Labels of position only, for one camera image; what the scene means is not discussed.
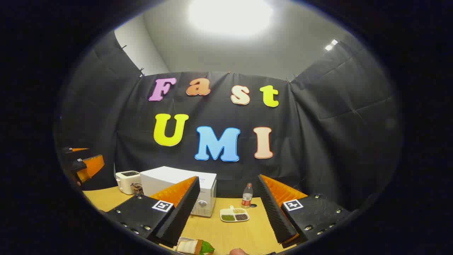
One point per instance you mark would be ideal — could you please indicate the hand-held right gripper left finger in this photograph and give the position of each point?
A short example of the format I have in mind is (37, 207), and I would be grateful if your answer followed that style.
(180, 219)

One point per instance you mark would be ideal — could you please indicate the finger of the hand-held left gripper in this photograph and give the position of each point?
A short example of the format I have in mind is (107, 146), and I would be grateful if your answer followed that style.
(79, 165)
(69, 150)

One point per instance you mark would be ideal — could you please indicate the white toaster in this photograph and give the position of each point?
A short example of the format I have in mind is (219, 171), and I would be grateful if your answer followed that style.
(124, 182)

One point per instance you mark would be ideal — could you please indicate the white microwave oven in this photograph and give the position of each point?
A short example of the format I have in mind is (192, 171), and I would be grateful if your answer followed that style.
(170, 177)

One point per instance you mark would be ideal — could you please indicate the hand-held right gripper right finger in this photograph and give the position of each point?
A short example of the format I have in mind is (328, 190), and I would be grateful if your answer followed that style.
(274, 216)

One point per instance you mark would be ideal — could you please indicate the small ceiling light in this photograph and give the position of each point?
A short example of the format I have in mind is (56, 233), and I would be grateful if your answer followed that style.
(331, 45)

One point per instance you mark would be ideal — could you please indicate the clear plastic bottle red label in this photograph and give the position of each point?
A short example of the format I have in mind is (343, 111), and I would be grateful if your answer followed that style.
(247, 196)

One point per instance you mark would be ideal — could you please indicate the black backdrop cloth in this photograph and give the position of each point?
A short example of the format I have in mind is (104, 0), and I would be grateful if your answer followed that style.
(318, 141)

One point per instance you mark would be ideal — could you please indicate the large ceiling light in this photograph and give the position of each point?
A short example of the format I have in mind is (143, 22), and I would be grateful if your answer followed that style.
(230, 16)

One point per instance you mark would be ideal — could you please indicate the white sandwich tray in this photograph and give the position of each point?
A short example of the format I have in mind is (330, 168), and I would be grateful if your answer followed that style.
(178, 242)

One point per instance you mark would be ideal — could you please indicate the white divided dish of beans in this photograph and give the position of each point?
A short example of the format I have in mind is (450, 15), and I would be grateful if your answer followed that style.
(234, 215)

